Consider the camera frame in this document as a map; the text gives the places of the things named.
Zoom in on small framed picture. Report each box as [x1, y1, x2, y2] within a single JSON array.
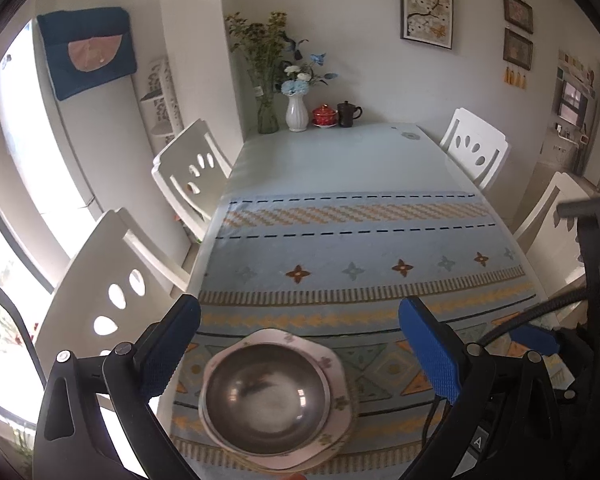
[[502, 28, 534, 71], [502, 0, 534, 34]]

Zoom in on coloured wall cards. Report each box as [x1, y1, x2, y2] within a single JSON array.
[[557, 49, 597, 86]]

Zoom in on blue and white flowers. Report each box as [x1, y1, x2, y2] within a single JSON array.
[[278, 35, 338, 98]]

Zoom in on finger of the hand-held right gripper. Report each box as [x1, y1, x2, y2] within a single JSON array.
[[510, 322, 561, 356]]

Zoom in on tall framed floral picture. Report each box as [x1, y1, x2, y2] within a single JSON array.
[[399, 0, 455, 51]]

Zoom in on yellow tassels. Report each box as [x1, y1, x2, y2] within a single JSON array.
[[502, 66, 528, 91]]

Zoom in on dried green plant bunch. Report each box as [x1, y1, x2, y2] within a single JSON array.
[[225, 11, 288, 106]]

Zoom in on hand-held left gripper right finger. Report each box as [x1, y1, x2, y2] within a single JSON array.
[[398, 296, 563, 480]]

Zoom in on red lidded teacup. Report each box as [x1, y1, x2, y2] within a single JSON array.
[[311, 104, 337, 128]]

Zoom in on patterned table mat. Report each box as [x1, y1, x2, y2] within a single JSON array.
[[170, 191, 571, 480]]

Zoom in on white chair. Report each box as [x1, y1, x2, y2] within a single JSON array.
[[34, 207, 193, 396], [512, 171, 588, 306], [439, 107, 510, 192], [151, 119, 233, 243]]

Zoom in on white carved wall shelf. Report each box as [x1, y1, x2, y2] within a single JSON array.
[[139, 57, 185, 146]]

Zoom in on window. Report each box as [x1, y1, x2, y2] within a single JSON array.
[[0, 17, 101, 431]]

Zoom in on white ribbed vase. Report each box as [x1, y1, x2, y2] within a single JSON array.
[[285, 94, 309, 133]]

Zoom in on blue wall hanging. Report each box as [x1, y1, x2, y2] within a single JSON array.
[[36, 6, 138, 102]]

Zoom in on dark lidded mug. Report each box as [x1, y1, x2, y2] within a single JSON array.
[[336, 100, 363, 128]]

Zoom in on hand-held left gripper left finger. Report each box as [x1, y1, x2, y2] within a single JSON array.
[[32, 293, 202, 480]]

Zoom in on large white clover plate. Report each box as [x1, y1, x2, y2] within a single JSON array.
[[202, 329, 358, 472]]

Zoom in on blue steel bowl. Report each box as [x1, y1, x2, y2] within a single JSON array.
[[199, 344, 332, 456]]

